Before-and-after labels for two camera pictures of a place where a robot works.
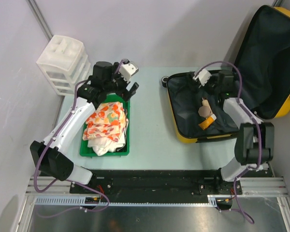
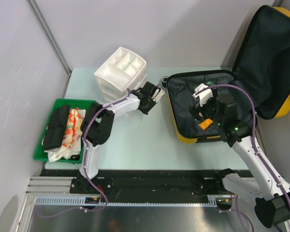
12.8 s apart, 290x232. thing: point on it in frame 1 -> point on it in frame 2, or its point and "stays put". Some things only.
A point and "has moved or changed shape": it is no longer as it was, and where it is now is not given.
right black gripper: x=211 y=79 -> x=196 y=109
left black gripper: x=124 y=93 -> x=145 y=110
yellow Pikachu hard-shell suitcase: x=267 y=79 stays put
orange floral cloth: x=108 y=120 has moved or changed shape
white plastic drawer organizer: x=65 y=63 -> x=124 y=69
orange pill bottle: x=208 y=122 stays put
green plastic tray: x=85 y=151 -> x=39 y=153
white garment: x=102 y=145 -> x=64 y=152
